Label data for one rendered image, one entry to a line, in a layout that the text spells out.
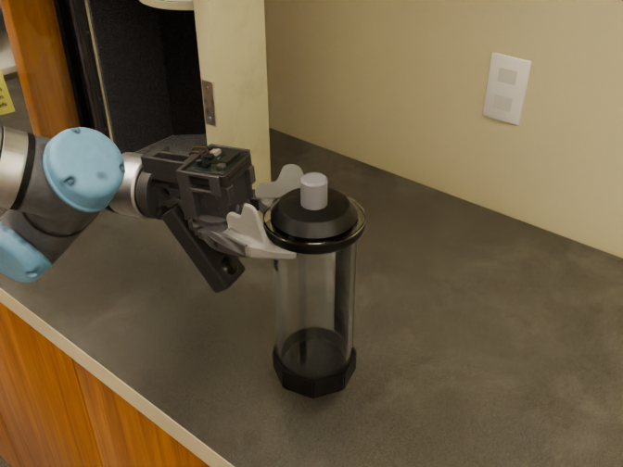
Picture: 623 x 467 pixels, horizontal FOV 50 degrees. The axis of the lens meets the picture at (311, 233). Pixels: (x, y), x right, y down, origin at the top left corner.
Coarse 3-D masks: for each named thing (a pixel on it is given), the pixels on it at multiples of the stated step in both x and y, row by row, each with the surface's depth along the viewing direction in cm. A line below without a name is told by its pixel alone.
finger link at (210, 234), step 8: (200, 232) 72; (208, 232) 71; (216, 232) 71; (208, 240) 71; (216, 240) 70; (224, 240) 70; (232, 240) 69; (216, 248) 70; (224, 248) 70; (232, 248) 69; (240, 248) 69; (240, 256) 69
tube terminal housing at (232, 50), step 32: (224, 0) 91; (256, 0) 96; (224, 32) 93; (256, 32) 98; (96, 64) 113; (224, 64) 96; (256, 64) 101; (224, 96) 98; (256, 96) 103; (224, 128) 100; (256, 128) 106; (256, 160) 109
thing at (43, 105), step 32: (0, 0) 102; (32, 0) 104; (0, 32) 104; (32, 32) 106; (0, 64) 106; (32, 64) 109; (64, 64) 111; (0, 96) 109; (32, 96) 111; (64, 96) 114; (32, 128) 114; (64, 128) 116
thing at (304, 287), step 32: (320, 256) 67; (352, 256) 70; (288, 288) 71; (320, 288) 70; (352, 288) 73; (288, 320) 73; (320, 320) 72; (352, 320) 76; (288, 352) 76; (320, 352) 75
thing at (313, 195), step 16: (304, 176) 68; (320, 176) 68; (288, 192) 71; (304, 192) 67; (320, 192) 67; (336, 192) 71; (272, 208) 71; (288, 208) 68; (304, 208) 68; (320, 208) 68; (336, 208) 68; (352, 208) 69; (288, 224) 67; (304, 224) 66; (320, 224) 66; (336, 224) 67; (352, 224) 68
